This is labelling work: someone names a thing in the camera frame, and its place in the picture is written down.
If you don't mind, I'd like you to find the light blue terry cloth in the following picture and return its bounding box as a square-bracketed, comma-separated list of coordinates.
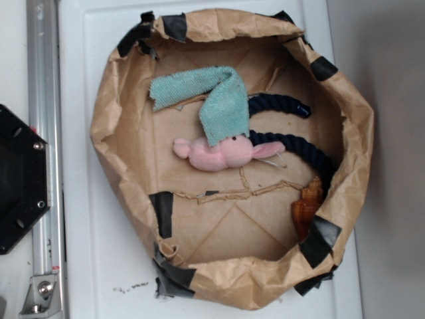
[149, 66, 249, 147]

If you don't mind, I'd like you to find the crumpled brown paper bag bin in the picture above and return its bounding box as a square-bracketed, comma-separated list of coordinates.
[90, 9, 374, 310]

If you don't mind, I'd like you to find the pink plush bunny toy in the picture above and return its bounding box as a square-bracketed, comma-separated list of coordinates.
[173, 135, 286, 172]

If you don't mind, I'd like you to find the orange brown seashell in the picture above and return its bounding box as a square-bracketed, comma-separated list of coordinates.
[292, 176, 323, 242]

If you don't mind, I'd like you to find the white plastic tray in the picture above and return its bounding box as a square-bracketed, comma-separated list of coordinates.
[58, 1, 363, 318]

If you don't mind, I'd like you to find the dark navy rope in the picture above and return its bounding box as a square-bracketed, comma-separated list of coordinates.
[247, 93, 337, 197]

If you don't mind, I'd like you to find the aluminium extrusion rail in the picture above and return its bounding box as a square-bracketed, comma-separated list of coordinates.
[26, 1, 69, 318]

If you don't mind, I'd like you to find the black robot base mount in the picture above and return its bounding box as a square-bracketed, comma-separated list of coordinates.
[0, 105, 49, 255]

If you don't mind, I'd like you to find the metal corner bracket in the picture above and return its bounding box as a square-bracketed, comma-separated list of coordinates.
[19, 274, 62, 318]

